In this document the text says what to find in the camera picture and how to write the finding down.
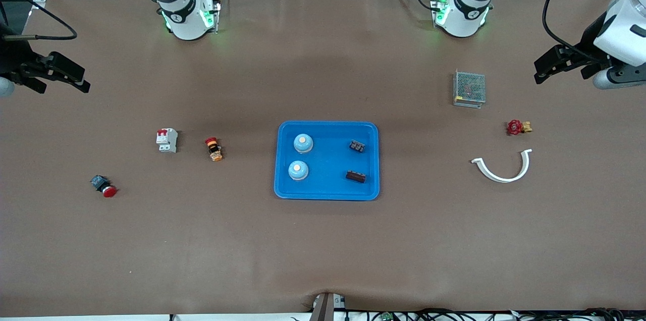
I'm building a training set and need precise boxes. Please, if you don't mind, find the white circuit breaker red switch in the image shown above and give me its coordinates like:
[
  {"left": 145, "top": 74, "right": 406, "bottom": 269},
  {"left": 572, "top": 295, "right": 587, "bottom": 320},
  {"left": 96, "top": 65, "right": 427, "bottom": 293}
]
[{"left": 155, "top": 128, "right": 178, "bottom": 153}]

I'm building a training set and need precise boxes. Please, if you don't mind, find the grey metal camera post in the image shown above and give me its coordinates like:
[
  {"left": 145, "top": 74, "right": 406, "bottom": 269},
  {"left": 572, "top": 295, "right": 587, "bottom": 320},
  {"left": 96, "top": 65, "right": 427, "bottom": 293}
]
[{"left": 312, "top": 293, "right": 347, "bottom": 321}]

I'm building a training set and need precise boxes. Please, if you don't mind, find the blue plastic tray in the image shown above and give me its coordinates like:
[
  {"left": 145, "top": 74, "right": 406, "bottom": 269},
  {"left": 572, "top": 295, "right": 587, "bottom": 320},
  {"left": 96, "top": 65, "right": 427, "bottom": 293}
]
[{"left": 274, "top": 120, "right": 380, "bottom": 201}]

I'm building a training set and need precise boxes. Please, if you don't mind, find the metal mesh power supply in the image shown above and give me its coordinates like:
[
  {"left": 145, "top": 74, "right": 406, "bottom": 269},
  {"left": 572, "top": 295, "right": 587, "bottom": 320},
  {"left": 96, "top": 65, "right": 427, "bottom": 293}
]
[{"left": 453, "top": 70, "right": 487, "bottom": 109}]

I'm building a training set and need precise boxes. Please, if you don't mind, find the black cable bundle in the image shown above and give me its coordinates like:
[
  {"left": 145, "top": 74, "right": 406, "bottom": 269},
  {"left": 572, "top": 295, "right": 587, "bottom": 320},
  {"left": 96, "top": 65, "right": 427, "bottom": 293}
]
[{"left": 290, "top": 307, "right": 646, "bottom": 321}]

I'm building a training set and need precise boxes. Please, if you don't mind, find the brown table cover mat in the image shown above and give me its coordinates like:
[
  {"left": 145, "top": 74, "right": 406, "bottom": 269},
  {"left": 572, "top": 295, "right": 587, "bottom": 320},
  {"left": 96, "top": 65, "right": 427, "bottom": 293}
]
[{"left": 0, "top": 0, "right": 646, "bottom": 317}]

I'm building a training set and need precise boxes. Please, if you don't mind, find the white curved plastic clamp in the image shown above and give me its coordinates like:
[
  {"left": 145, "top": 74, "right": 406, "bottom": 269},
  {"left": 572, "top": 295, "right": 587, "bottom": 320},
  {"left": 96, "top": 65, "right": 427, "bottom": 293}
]
[{"left": 471, "top": 148, "right": 533, "bottom": 183}]

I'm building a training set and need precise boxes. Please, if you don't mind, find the light blue desk bell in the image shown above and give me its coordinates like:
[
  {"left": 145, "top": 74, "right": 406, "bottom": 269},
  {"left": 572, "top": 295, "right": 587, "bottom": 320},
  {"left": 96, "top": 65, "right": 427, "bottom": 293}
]
[
  {"left": 293, "top": 133, "right": 314, "bottom": 154},
  {"left": 288, "top": 160, "right": 309, "bottom": 181}
]

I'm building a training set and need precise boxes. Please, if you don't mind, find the red emergency stop button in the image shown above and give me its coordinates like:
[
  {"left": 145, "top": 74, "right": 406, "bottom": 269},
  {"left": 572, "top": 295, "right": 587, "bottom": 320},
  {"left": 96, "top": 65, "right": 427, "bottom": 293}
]
[{"left": 90, "top": 175, "right": 118, "bottom": 198}]

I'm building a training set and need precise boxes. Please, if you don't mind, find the orange push button switch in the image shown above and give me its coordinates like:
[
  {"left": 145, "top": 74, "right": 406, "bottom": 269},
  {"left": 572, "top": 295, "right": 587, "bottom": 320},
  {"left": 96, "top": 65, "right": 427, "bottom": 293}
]
[{"left": 205, "top": 137, "right": 224, "bottom": 162}]

